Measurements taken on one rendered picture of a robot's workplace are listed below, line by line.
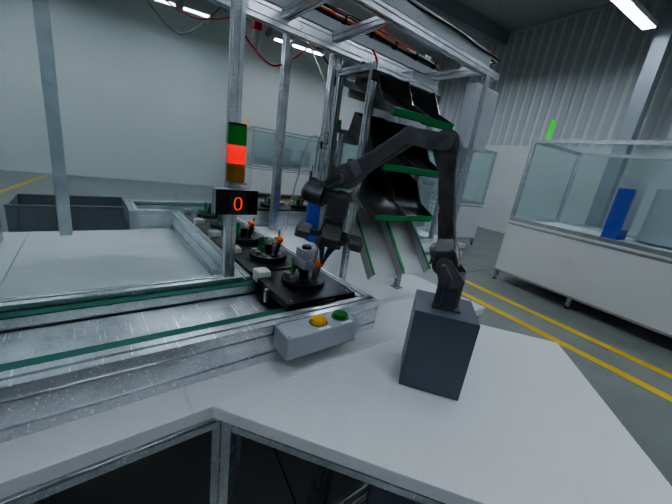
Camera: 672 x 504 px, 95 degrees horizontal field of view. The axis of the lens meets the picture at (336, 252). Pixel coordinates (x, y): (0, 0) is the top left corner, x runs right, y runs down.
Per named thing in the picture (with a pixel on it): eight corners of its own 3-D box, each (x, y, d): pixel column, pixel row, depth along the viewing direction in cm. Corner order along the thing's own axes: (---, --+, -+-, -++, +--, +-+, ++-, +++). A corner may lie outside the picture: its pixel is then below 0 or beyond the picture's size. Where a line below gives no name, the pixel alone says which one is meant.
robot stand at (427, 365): (458, 401, 72) (481, 325, 66) (398, 384, 75) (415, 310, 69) (452, 366, 85) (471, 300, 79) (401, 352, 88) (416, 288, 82)
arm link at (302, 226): (303, 201, 85) (300, 206, 79) (368, 218, 86) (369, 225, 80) (297, 228, 88) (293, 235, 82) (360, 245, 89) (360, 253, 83)
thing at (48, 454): (483, 313, 130) (485, 307, 129) (-123, 547, 38) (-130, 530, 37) (306, 230, 234) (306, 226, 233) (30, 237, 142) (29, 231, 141)
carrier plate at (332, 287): (354, 297, 98) (355, 291, 97) (287, 311, 83) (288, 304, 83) (312, 271, 116) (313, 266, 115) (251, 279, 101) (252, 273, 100)
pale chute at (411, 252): (423, 273, 120) (430, 268, 116) (396, 274, 114) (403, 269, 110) (400, 212, 131) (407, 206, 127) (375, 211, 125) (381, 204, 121)
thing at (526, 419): (756, 618, 43) (767, 605, 42) (199, 413, 63) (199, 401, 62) (554, 349, 108) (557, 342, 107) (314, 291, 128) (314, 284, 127)
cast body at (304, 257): (315, 269, 96) (318, 247, 94) (304, 270, 94) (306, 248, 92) (301, 260, 103) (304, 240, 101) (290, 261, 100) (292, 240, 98)
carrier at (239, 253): (310, 270, 117) (314, 238, 113) (250, 277, 102) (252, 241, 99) (280, 251, 135) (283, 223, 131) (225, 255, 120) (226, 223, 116)
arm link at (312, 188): (359, 173, 81) (321, 160, 85) (346, 172, 74) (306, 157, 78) (347, 213, 85) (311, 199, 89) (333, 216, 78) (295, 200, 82)
